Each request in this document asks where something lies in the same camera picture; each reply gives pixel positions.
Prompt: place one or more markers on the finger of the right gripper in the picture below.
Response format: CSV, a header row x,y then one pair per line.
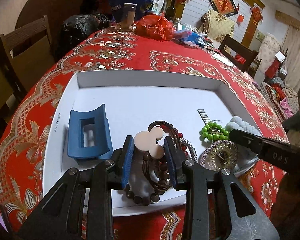
x,y
268,140
248,140

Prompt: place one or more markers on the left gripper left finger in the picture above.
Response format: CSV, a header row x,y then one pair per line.
x,y
123,162

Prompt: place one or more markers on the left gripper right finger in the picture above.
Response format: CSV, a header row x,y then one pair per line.
x,y
175,158

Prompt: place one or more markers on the light blue fluffy scrunchie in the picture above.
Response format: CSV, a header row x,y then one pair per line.
x,y
245,155

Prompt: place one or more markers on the blue hair claw clip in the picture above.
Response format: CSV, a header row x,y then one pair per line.
x,y
89,135

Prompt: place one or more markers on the white shallow cardboard box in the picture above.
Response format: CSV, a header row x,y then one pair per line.
x,y
133,99

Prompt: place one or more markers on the dark wooden chair far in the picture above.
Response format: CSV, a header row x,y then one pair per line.
x,y
241,50

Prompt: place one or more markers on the dark wooden chair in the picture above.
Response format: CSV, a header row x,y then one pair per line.
x,y
241,50
27,53

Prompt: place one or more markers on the beige curtain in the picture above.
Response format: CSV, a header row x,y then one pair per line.
x,y
292,44

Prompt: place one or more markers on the red floral tablecloth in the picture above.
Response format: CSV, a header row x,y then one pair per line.
x,y
23,142

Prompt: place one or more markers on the blue tissue packet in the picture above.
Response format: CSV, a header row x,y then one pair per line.
x,y
187,37

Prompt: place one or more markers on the red plastic bag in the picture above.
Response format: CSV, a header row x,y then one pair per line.
x,y
155,27

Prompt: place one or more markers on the framed red fu picture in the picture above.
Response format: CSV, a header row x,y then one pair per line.
x,y
226,8

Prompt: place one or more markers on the black plastic bag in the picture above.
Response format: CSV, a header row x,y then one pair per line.
x,y
77,28

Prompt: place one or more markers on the dark wooden chair left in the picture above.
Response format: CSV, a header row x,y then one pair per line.
x,y
27,53

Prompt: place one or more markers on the dark wine bottle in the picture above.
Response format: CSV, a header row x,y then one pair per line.
x,y
170,11

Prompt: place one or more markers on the glass jar with lid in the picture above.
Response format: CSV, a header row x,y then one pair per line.
x,y
128,16

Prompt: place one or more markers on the blue plastic bag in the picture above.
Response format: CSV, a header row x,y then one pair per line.
x,y
142,7

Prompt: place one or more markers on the round dark wooden tabletop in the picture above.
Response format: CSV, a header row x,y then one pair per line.
x,y
57,11

